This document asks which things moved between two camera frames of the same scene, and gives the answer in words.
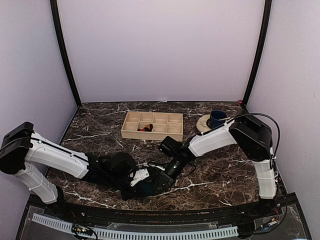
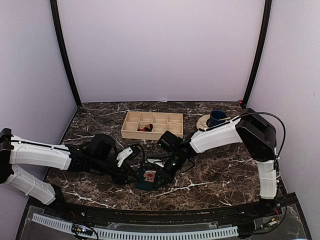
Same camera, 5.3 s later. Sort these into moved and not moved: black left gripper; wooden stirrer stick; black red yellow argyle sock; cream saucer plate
Moved: black left gripper
Not moved: wooden stirrer stick; black red yellow argyle sock; cream saucer plate
